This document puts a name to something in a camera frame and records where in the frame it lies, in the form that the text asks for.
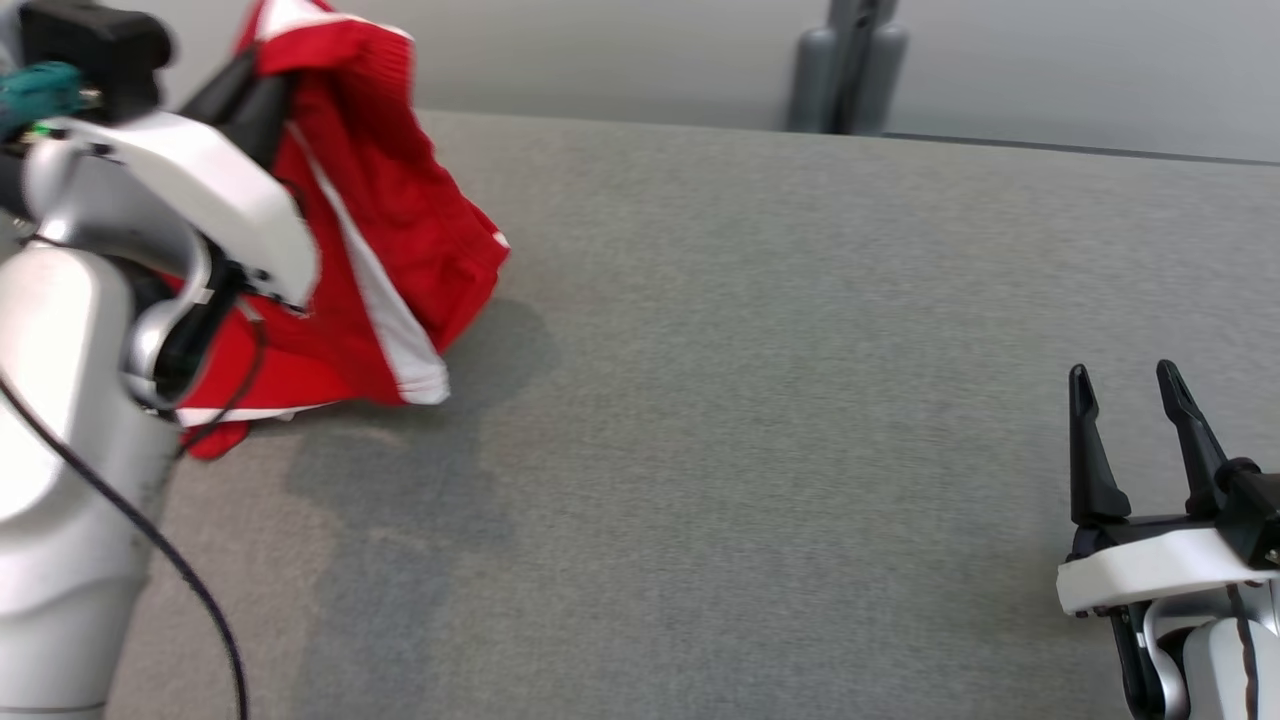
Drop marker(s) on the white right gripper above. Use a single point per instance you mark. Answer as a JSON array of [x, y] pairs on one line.
[[1150, 570]]

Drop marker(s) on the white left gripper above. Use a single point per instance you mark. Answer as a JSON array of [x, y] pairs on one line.
[[210, 180]]

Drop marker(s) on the red shorts with white trim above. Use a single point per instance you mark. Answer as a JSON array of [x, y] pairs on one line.
[[400, 200]]

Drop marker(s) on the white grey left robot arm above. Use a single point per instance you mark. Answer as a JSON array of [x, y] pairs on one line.
[[60, 420]]

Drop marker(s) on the grey fabric sofa cushion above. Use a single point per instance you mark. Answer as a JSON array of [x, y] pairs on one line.
[[750, 420]]

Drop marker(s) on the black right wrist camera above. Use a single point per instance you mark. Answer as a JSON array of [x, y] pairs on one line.
[[1255, 510]]

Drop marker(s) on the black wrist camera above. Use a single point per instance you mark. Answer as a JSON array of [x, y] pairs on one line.
[[1255, 510], [90, 50]]

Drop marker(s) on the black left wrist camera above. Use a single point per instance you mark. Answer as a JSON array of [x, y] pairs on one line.
[[90, 50]]

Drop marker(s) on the teal left camera connector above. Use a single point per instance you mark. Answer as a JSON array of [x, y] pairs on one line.
[[40, 92]]

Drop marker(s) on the grey metal partition post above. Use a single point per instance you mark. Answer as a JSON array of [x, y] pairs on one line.
[[848, 70]]

